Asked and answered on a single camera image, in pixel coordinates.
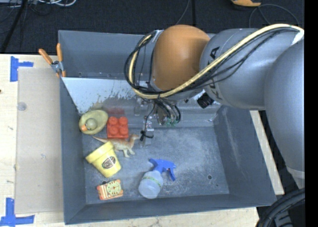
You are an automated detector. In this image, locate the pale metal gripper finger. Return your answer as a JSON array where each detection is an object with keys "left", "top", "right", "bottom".
[
  {"left": 139, "top": 129, "right": 148, "bottom": 148},
  {"left": 145, "top": 122, "right": 155, "bottom": 147}
]

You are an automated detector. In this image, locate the tan toy dinosaur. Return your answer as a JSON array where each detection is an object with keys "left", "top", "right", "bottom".
[{"left": 92, "top": 133, "right": 141, "bottom": 158}]

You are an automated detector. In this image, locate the red toy building brick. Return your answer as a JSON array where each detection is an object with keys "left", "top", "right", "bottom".
[{"left": 106, "top": 116, "right": 130, "bottom": 140}]

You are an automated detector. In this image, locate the clear spray bottle blue top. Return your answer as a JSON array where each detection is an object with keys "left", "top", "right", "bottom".
[{"left": 138, "top": 158, "right": 177, "bottom": 200}]

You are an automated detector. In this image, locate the yellow plastic cup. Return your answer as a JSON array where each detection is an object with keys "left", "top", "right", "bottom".
[{"left": 84, "top": 141, "right": 122, "bottom": 179}]

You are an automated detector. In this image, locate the grey metal bin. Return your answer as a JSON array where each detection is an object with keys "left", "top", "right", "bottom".
[{"left": 57, "top": 29, "right": 278, "bottom": 225}]

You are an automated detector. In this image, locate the yellow rubber duck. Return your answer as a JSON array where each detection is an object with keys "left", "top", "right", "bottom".
[{"left": 79, "top": 109, "right": 109, "bottom": 136}]

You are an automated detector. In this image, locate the orange toy clock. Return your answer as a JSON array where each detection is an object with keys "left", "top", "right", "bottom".
[{"left": 96, "top": 179, "right": 124, "bottom": 201}]

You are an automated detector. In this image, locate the black cylinder on white bracket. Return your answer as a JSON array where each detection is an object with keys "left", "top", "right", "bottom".
[{"left": 195, "top": 92, "right": 215, "bottom": 109}]

